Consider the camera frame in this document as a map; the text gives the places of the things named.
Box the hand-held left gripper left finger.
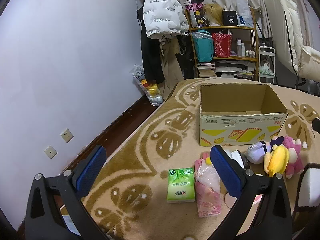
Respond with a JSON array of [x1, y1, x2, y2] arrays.
[[24, 145, 108, 240]]

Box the teal bag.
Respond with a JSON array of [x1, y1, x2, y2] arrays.
[[192, 29, 214, 62]]

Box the pink bear plush toy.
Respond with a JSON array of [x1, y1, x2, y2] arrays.
[[282, 136, 308, 179]]

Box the purple plush toy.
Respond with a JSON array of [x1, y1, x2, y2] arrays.
[[246, 136, 285, 165]]

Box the red patterned bag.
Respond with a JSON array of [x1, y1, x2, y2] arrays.
[[212, 32, 232, 57]]

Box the white puffer jacket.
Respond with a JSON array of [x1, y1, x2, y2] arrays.
[[143, 0, 190, 40]]

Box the cardboard box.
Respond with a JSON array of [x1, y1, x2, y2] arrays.
[[199, 84, 289, 147]]

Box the white wall coax plate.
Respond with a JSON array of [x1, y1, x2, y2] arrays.
[[44, 145, 57, 159]]

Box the beige hanging trousers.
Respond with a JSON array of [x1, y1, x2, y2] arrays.
[[160, 36, 184, 98]]

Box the white wall power socket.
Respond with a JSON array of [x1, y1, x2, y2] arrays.
[[61, 129, 74, 143]]

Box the white trolley cart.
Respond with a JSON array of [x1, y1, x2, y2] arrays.
[[257, 46, 277, 84]]

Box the green tissue pack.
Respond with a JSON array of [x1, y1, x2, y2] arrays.
[[167, 169, 196, 203]]

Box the wooden shelf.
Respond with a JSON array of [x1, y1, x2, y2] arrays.
[[186, 5, 259, 82]]

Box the row of small bottles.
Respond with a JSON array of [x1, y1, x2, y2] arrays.
[[236, 39, 257, 57]]

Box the purple and black printed bag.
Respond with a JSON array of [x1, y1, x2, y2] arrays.
[[185, 0, 209, 28]]

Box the yellow plush toy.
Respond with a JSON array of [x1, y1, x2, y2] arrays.
[[264, 145, 290, 178]]

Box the black box with white print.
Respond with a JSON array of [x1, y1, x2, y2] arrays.
[[222, 10, 238, 26]]

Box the black hanging coat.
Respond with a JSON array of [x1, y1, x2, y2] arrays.
[[136, 7, 165, 84]]

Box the clear plastic bag of items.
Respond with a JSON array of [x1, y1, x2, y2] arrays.
[[130, 64, 165, 107]]

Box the pale green bag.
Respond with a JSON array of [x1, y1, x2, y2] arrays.
[[259, 62, 274, 77]]

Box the dark hanging garment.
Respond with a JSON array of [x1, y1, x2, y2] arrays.
[[175, 34, 195, 78]]

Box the pile of papers and books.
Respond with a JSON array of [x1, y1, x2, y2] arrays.
[[215, 64, 255, 80]]

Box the beige patterned blanket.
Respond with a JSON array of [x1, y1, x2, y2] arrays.
[[81, 76, 320, 240]]

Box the stack of books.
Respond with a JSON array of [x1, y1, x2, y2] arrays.
[[197, 62, 216, 78]]

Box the white plastic bag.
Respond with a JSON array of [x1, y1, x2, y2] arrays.
[[236, 0, 254, 27]]

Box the pale pink round pad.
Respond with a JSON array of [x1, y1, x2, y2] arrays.
[[224, 192, 262, 210]]

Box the blonde wig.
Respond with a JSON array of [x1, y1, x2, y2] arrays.
[[203, 3, 225, 27]]

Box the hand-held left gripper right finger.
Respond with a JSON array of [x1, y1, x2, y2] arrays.
[[210, 145, 294, 240]]

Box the white brown-edged plush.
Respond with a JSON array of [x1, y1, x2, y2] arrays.
[[291, 164, 320, 214]]

